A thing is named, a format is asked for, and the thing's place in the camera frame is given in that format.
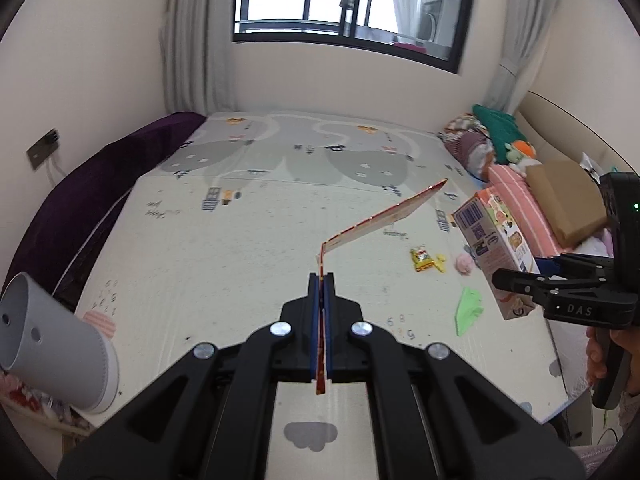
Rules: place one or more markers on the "beige padded headboard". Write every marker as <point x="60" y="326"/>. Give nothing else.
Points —
<point x="560" y="125"/>

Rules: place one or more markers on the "striped patterned cloth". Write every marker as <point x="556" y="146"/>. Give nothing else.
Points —
<point x="467" y="145"/>

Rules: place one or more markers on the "small printed carton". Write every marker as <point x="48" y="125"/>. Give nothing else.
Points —
<point x="487" y="240"/>

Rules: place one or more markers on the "person's pink clothed leg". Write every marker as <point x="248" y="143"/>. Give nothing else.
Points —
<point x="595" y="457"/>

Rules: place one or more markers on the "purple cushion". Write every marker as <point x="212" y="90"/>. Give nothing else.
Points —
<point x="100" y="185"/>

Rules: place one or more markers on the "yellow snack wrapper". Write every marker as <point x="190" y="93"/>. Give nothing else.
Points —
<point x="425" y="259"/>

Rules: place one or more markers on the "black framed window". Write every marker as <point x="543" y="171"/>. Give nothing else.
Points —
<point x="467" y="15"/>

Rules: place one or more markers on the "printed play mat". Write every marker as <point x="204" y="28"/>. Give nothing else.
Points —
<point x="250" y="240"/>

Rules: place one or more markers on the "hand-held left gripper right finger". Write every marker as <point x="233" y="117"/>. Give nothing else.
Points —
<point x="400" y="375"/>

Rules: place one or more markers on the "white curtain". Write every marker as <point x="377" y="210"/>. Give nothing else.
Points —
<point x="520" y="50"/>
<point x="195" y="50"/>

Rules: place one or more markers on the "grey cylindrical speaker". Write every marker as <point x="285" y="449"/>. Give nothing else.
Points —
<point x="65" y="350"/>

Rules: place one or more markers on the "red envelope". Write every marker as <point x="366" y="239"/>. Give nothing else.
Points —
<point x="395" y="212"/>

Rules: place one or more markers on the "person's right hand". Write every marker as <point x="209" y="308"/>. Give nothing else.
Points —
<point x="596" y="357"/>

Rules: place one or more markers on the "dark wall socket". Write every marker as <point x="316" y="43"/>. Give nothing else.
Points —
<point x="44" y="149"/>

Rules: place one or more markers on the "pink striped quilt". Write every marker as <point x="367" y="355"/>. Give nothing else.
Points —
<point x="515" y="195"/>

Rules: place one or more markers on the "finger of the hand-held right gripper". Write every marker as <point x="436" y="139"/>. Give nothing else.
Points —
<point x="575" y="264"/>
<point x="520" y="285"/>

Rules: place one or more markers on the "floral cloth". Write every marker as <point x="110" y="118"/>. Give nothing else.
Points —
<point x="35" y="405"/>

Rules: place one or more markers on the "green paper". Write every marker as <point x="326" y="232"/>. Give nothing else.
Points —
<point x="467" y="310"/>

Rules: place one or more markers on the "white plastic bag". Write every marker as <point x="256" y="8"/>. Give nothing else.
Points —
<point x="592" y="165"/>

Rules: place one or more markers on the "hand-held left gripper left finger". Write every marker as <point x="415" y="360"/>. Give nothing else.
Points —
<point x="235" y="375"/>

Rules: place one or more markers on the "green blanket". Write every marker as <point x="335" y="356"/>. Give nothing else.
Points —
<point x="500" y="125"/>

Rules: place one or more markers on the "pink crumpled ball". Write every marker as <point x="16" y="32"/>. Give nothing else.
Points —
<point x="465" y="264"/>

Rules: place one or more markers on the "orange green plush toy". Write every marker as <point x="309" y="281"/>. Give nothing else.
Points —
<point x="520" y="155"/>

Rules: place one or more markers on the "brown cardboard box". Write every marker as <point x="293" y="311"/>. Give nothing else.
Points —
<point x="565" y="200"/>

